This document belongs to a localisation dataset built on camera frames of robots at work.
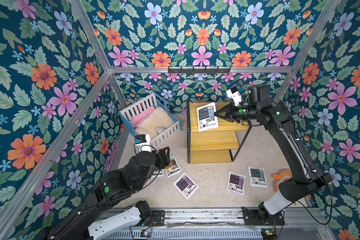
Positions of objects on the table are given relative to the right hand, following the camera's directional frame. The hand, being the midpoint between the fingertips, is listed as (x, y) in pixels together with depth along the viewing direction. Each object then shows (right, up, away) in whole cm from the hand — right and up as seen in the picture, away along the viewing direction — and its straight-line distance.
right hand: (216, 111), depth 63 cm
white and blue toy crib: (-39, +13, +44) cm, 60 cm away
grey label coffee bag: (+28, -36, +23) cm, 51 cm away
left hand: (-21, -17, -2) cm, 27 cm away
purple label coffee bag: (-14, -40, +19) cm, 47 cm away
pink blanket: (-48, -2, +38) cm, 61 cm away
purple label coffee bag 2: (+15, -39, +21) cm, 47 cm away
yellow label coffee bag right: (-22, -32, +25) cm, 46 cm away
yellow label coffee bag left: (-29, -34, +25) cm, 51 cm away
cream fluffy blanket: (-34, -1, +42) cm, 54 cm away
